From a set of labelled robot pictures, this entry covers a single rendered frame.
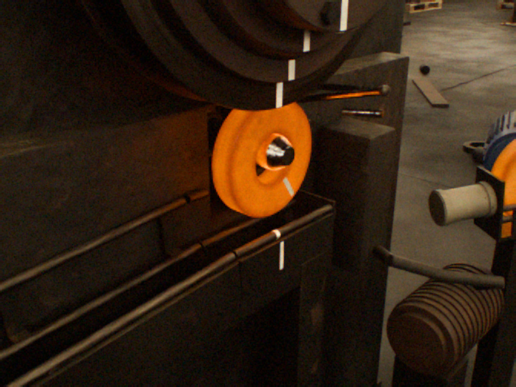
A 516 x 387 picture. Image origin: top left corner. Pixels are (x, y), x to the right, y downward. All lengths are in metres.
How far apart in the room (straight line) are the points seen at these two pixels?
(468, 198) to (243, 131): 0.44
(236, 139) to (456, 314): 0.49
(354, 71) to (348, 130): 0.13
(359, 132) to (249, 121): 0.26
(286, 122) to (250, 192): 0.10
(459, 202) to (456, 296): 0.16
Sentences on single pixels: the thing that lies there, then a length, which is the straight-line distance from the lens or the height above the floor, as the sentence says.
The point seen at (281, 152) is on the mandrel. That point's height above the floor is 0.83.
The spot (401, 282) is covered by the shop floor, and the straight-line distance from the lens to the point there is 2.08.
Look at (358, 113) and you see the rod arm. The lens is 0.73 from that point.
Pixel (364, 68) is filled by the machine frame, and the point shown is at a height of 0.87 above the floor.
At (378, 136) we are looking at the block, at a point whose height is 0.80.
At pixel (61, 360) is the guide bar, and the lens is 0.61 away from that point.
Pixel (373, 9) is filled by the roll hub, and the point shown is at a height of 0.99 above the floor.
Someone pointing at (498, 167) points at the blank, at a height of 0.73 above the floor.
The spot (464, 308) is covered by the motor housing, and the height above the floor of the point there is 0.52.
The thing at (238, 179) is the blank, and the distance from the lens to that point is 0.69.
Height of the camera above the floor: 1.06
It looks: 23 degrees down
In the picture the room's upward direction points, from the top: straight up
